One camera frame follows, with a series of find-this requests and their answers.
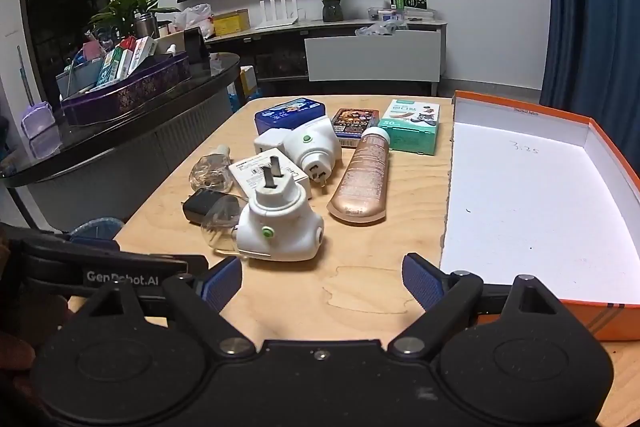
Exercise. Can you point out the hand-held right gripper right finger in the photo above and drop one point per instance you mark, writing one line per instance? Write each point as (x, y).
(422, 281)

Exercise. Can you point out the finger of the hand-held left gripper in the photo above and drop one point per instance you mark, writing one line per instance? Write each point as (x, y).
(195, 263)

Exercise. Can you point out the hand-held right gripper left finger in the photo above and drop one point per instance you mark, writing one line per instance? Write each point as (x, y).
(222, 284)

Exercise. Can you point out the black charger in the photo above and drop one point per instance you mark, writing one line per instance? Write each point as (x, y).
(197, 206)

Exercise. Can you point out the white repellent plug with bottle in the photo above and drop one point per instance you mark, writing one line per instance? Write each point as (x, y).
(280, 222)

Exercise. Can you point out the clear glass refill bottle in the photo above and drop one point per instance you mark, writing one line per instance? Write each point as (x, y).
(210, 172)

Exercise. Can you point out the white labelled adapter box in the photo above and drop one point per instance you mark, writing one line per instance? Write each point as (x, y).
(247, 169)

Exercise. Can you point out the rose gold tube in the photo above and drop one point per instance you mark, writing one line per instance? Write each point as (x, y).
(360, 179)

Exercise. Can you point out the orange white cardboard box lid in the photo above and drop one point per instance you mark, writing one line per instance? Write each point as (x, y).
(525, 207)

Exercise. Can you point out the white charger cube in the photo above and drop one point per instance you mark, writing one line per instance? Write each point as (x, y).
(267, 141)

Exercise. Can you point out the green white carton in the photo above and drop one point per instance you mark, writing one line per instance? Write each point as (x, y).
(410, 129)

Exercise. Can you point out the colourful card box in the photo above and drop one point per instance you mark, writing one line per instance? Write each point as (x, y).
(355, 122)

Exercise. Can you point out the person's left hand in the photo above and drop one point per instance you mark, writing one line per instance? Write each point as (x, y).
(20, 347)

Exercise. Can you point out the clear plastic bin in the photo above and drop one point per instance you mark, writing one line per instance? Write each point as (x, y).
(97, 229)

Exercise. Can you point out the blue bottle pack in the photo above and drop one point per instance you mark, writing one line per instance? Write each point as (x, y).
(235, 99)

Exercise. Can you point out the purple patterned tin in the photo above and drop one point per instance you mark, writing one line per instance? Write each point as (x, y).
(125, 97)

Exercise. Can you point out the black top counter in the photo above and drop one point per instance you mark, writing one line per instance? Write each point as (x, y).
(205, 74)

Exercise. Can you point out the white yellow carton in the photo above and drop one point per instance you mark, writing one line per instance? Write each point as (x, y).
(248, 82)

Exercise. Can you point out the row of small cardboard boxes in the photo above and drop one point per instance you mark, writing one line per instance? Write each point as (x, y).
(120, 62)

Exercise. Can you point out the black rectangular device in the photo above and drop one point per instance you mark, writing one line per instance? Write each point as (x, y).
(192, 44)

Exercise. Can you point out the white television cabinet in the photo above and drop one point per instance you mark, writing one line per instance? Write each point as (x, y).
(372, 57)

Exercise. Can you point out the yellow cardboard box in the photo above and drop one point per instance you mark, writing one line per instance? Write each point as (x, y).
(231, 24)

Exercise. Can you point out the white red plastic bag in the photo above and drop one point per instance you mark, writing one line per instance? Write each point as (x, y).
(197, 14)

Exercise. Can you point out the dark glass cabinet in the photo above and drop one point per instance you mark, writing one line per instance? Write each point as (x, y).
(60, 17)

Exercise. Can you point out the crumpled clear plastic wrap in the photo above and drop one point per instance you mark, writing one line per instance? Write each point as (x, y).
(372, 29)

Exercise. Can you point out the white router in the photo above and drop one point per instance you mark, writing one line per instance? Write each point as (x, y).
(277, 14)

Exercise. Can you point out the clear plastic boxes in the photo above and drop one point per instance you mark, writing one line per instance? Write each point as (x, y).
(400, 14)

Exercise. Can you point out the leafy plant in steel cup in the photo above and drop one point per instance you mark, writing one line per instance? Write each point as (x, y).
(125, 4)

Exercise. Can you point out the blue curtain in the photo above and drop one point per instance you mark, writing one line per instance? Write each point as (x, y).
(590, 7)

